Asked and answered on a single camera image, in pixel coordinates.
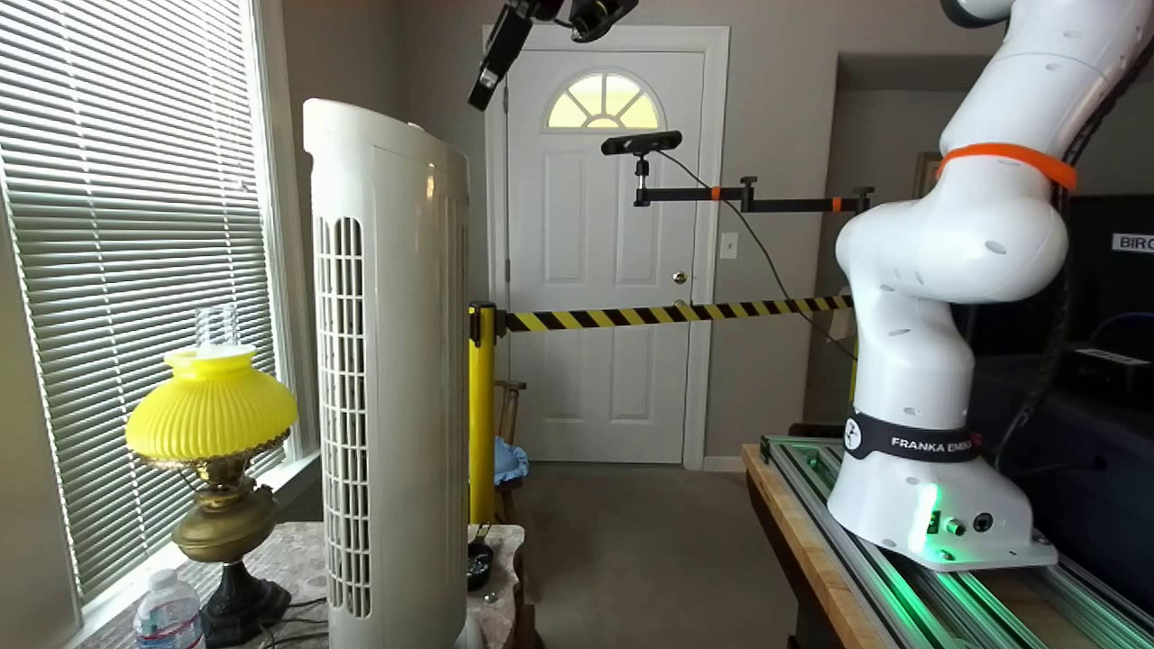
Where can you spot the white panelled entry door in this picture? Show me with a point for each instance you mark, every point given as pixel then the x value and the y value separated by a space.
pixel 600 301

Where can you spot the yellow bollard post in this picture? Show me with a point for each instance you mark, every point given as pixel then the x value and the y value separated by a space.
pixel 480 416

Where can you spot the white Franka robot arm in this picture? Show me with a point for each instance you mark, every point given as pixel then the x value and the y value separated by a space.
pixel 961 277

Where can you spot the black boom with orange clamps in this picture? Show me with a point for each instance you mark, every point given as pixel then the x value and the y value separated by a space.
pixel 758 197

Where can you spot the black equipment cabinet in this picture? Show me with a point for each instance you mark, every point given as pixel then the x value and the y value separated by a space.
pixel 1085 409

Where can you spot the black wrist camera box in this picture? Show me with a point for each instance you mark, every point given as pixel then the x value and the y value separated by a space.
pixel 600 16

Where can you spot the yellow shade brass oil lamp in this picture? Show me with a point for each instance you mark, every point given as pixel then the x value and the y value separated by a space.
pixel 215 457

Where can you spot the white tower air cooler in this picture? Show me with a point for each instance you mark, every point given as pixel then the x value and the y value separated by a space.
pixel 391 383

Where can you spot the white window blinds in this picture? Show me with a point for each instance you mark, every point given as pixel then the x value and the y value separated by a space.
pixel 122 241

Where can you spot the yellow black barrier tape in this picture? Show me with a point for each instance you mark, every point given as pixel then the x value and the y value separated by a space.
pixel 687 312

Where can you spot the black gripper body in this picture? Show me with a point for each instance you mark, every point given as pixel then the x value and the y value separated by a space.
pixel 523 32

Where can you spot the black bar-shaped stereo camera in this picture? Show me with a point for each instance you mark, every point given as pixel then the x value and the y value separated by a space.
pixel 640 144

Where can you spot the grey patterned table cloth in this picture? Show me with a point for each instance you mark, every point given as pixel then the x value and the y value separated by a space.
pixel 293 580

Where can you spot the blue cloth bundle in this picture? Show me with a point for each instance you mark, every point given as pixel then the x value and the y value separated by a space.
pixel 509 462

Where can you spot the white wall light switch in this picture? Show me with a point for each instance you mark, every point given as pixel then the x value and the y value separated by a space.
pixel 725 246

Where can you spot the clear plastic water bottle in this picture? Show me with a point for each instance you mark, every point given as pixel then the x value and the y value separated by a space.
pixel 169 616

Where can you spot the wooden workbench with metal rail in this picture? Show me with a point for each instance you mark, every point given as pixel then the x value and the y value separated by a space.
pixel 842 563

